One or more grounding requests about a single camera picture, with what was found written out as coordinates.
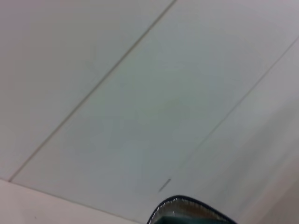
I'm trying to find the dark teal lunch bag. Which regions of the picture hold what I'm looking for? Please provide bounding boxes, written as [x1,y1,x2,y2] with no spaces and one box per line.
[146,195,236,224]

